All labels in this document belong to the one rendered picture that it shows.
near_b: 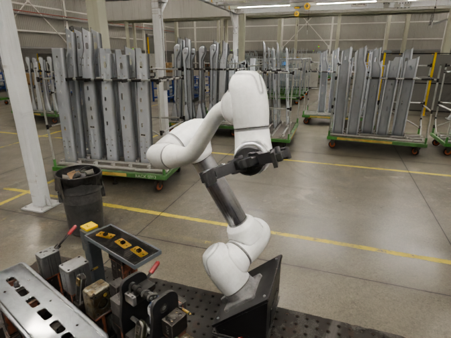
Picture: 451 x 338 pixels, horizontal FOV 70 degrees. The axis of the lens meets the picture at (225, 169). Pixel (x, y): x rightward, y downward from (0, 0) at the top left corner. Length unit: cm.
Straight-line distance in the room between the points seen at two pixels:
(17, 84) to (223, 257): 361
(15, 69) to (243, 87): 389
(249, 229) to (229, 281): 25
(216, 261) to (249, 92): 88
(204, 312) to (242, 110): 118
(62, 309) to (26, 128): 339
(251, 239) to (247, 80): 90
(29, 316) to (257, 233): 100
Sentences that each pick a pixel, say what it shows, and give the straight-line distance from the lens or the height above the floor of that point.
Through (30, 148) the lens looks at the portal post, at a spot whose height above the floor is 83.
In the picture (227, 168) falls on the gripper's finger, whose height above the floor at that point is 170.
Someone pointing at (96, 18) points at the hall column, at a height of 269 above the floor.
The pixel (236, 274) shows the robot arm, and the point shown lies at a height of 99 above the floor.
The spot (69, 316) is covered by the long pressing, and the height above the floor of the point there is 100.
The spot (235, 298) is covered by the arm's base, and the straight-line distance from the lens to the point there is 160.
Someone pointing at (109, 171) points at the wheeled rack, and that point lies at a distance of 519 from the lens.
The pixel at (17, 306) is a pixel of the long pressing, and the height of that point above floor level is 100.
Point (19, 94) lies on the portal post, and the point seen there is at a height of 150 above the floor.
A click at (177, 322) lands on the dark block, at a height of 112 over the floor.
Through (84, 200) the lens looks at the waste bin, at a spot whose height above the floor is 45.
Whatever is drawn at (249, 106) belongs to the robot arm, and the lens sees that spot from 89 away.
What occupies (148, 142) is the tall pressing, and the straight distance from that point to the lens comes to 520.
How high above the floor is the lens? 194
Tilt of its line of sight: 19 degrees down
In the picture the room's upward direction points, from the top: straight up
